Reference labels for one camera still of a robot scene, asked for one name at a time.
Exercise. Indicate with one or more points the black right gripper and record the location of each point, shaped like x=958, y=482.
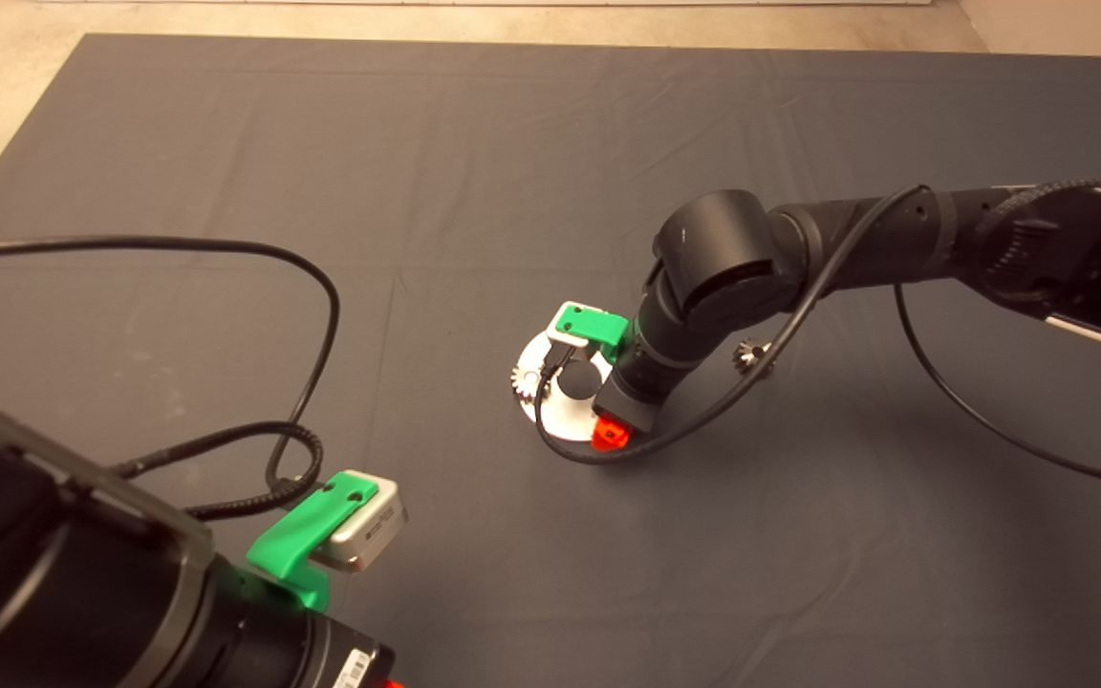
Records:
x=646, y=377

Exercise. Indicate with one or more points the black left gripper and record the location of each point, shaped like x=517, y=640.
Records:
x=283, y=650

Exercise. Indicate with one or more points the small dark steel gear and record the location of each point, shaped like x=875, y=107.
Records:
x=749, y=355

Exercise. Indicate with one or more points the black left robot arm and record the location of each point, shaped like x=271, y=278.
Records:
x=53, y=554

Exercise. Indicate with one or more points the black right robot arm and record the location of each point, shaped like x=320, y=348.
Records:
x=895, y=239

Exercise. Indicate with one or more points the small steel spur gear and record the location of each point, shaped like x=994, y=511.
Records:
x=524, y=384

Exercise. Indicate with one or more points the round metal plate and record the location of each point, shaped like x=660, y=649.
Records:
x=560, y=416

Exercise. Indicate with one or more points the dark grey table cloth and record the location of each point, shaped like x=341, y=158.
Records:
x=417, y=191

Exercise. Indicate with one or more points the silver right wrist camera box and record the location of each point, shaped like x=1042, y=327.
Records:
x=570, y=337

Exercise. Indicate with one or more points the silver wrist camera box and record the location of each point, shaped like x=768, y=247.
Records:
x=369, y=530
x=570, y=337

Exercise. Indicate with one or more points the green right camera mount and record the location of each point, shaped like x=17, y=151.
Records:
x=593, y=325

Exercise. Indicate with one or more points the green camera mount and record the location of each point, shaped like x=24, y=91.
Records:
x=593, y=325
x=297, y=540

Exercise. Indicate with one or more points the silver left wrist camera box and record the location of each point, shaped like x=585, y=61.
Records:
x=369, y=530

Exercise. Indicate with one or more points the green left camera mount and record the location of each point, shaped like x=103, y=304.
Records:
x=297, y=540

